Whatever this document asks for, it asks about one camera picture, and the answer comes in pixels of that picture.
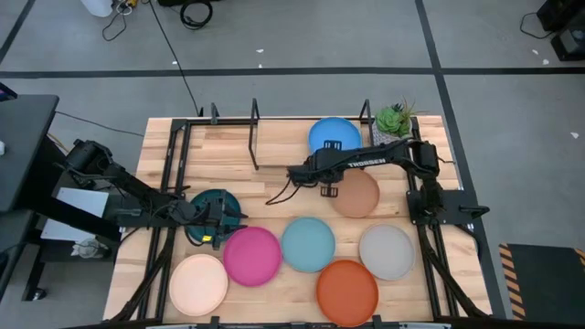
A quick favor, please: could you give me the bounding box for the long black floor cable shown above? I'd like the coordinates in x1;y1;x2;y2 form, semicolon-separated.
148;0;202;118

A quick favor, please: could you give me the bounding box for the magenta plate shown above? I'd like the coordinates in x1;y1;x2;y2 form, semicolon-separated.
222;226;283;288

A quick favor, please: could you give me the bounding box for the black equipment case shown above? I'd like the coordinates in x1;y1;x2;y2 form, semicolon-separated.
550;27;585;62
537;0;585;33

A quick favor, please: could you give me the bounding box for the black looped gripper cable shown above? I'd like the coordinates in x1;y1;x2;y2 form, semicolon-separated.
265;175;316;206

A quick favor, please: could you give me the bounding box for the light teal plate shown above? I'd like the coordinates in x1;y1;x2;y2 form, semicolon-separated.
280;216;337;274

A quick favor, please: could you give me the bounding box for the succulent in white textured pot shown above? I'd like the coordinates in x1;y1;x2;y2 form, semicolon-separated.
371;97;429;147

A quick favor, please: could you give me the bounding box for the white flat board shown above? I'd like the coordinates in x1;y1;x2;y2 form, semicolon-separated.
40;186;111;242

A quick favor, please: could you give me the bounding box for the black aluminium rig frame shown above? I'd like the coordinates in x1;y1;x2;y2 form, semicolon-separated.
109;102;493;329

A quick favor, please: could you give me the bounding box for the black mat with hazard stripes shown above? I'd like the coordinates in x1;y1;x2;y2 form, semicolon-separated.
497;243;585;321

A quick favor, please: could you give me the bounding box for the grey plate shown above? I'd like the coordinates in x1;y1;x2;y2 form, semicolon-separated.
357;223;417;281

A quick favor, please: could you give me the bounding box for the yellow cable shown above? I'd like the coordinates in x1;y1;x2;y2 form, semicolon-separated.
47;132;69;154

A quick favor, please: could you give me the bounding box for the black wire dish rack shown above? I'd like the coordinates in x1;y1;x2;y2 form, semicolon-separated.
248;97;375;171

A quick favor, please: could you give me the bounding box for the dark teal plate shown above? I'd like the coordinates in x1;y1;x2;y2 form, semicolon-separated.
186;188;242;243

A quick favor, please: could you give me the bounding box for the peach plate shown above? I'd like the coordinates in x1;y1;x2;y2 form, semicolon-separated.
168;253;229;317

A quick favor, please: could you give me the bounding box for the coiled black cable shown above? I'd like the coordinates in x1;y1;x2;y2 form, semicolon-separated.
179;0;214;31

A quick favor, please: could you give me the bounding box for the thin black desk cable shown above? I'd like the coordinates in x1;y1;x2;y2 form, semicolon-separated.
54;111;146;138

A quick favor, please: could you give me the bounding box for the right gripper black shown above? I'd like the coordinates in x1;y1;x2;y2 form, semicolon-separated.
286;140;345;198

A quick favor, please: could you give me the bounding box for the white bucket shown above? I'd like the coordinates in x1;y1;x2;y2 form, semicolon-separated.
80;0;114;18

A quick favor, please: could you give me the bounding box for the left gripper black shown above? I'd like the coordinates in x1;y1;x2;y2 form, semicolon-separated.
196;188;250;251

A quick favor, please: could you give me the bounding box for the blue plate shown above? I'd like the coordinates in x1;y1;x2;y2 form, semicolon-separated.
307;116;364;154

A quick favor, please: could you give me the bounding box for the orange plate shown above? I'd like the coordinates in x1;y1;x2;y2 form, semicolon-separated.
315;259;380;328

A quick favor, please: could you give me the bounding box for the clear plastic bag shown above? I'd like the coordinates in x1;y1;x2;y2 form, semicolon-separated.
70;237;111;260

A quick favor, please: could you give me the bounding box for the tan brown plate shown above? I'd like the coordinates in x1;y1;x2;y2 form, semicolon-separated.
329;167;381;219

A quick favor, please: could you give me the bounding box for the black desk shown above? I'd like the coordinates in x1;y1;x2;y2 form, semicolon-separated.
0;93;122;302

